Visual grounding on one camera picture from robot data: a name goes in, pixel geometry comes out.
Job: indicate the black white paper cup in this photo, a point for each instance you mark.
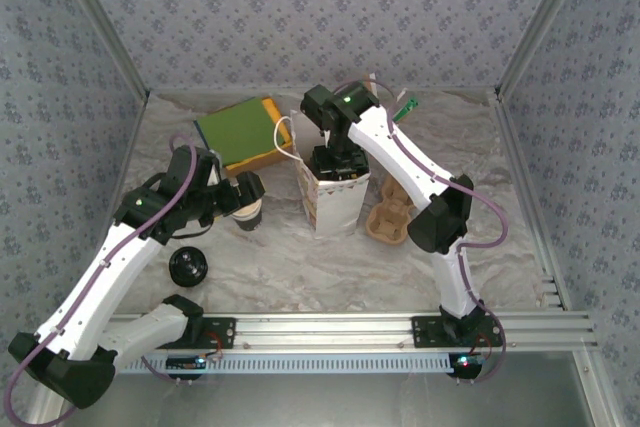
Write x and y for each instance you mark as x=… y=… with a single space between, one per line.
x=248 y=221

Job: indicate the white cartoon print paper bag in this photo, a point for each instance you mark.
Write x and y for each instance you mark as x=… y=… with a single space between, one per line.
x=337 y=212

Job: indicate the brown pulp cup carrier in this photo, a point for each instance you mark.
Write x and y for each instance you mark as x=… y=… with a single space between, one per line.
x=387 y=227

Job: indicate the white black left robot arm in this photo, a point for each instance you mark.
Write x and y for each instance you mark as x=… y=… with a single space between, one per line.
x=100 y=287

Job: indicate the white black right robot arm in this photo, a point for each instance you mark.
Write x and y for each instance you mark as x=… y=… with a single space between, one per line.
x=400 y=157

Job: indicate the tan wrapped stirrer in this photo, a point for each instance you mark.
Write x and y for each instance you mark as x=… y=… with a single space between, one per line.
x=371 y=79

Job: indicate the white wrapped paper straw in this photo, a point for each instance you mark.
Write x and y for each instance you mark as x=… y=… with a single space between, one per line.
x=401 y=95

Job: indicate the blue paper napkin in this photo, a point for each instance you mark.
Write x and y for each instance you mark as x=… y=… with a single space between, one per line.
x=201 y=133

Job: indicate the black plastic cup lid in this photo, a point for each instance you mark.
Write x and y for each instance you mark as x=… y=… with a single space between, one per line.
x=187 y=267

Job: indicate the grey metal sheet panel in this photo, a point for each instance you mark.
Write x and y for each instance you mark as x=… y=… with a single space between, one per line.
x=325 y=402

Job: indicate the aluminium back rail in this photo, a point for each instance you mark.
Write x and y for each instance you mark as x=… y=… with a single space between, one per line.
x=200 y=90

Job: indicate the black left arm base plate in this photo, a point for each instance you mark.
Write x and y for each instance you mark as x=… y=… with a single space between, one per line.
x=225 y=334

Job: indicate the aluminium left corner post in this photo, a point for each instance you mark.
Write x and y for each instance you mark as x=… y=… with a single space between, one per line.
x=103 y=22

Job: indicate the aluminium corner post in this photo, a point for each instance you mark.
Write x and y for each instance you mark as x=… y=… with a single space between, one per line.
x=540 y=22
x=103 y=22

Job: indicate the aluminium right corner post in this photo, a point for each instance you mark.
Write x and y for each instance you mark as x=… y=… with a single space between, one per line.
x=540 y=22

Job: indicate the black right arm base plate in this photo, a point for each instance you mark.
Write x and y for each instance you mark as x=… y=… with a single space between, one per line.
x=425 y=332

